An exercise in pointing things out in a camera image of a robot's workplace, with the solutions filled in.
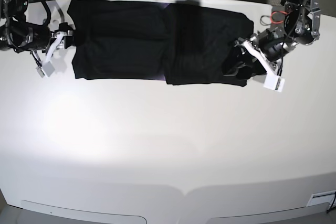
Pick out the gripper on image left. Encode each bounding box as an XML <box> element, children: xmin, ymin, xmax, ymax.
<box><xmin>15</xmin><ymin>23</ymin><xmax>75</xmax><ymax>51</ymax></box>

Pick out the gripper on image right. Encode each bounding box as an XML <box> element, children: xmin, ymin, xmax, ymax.
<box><xmin>222</xmin><ymin>28</ymin><xmax>298</xmax><ymax>80</ymax></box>

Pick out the black T-shirt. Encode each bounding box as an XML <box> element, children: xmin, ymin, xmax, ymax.
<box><xmin>67</xmin><ymin>0</ymin><xmax>254</xmax><ymax>87</ymax></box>

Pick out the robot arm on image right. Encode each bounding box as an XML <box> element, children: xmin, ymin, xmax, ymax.
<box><xmin>230</xmin><ymin>0</ymin><xmax>321</xmax><ymax>80</ymax></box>

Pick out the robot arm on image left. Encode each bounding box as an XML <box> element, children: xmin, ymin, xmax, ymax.
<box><xmin>1</xmin><ymin>0</ymin><xmax>254</xmax><ymax>86</ymax></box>

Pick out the red wire loop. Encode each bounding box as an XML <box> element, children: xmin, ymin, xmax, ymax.
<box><xmin>270</xmin><ymin>10</ymin><xmax>288</xmax><ymax>24</ymax></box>

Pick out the black cable at table edge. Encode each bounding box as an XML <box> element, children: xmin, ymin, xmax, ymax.
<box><xmin>326</xmin><ymin>191</ymin><xmax>336</xmax><ymax>214</ymax></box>

